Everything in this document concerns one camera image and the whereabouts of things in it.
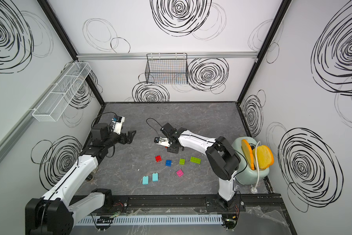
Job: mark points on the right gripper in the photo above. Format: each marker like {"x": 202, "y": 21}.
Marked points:
{"x": 175, "y": 151}

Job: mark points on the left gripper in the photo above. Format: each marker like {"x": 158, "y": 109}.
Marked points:
{"x": 129, "y": 137}

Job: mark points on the long green lego brick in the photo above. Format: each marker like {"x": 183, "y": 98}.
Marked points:
{"x": 195, "y": 160}

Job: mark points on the cyan lego brick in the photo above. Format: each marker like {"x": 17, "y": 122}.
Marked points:
{"x": 145, "y": 180}
{"x": 155, "y": 177}

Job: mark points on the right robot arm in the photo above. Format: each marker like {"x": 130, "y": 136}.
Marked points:
{"x": 222, "y": 157}

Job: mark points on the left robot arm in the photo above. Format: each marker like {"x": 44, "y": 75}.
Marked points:
{"x": 54, "y": 213}

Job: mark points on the small green lego brick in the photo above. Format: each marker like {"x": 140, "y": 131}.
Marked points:
{"x": 182, "y": 161}

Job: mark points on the blue lego brick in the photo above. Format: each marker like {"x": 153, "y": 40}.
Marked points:
{"x": 168, "y": 163}

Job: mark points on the small red lego brick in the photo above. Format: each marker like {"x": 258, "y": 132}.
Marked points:
{"x": 158, "y": 158}

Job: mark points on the pink lego brick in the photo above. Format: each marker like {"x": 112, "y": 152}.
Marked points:
{"x": 180, "y": 173}

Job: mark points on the orange toast slice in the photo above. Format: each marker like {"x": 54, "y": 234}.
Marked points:
{"x": 248, "y": 153}

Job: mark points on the mint green toaster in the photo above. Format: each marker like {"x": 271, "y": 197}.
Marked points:
{"x": 244, "y": 174}

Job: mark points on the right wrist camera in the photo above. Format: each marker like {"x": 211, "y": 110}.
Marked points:
{"x": 162, "y": 141}

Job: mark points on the black wire basket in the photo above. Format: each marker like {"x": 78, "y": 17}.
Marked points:
{"x": 167, "y": 68}

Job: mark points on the white wire shelf basket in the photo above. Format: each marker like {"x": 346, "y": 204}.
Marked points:
{"x": 70, "y": 90}

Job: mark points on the white slotted cable duct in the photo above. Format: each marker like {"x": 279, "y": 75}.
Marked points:
{"x": 192, "y": 219}

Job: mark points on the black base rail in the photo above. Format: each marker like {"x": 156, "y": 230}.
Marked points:
{"x": 207, "y": 202}

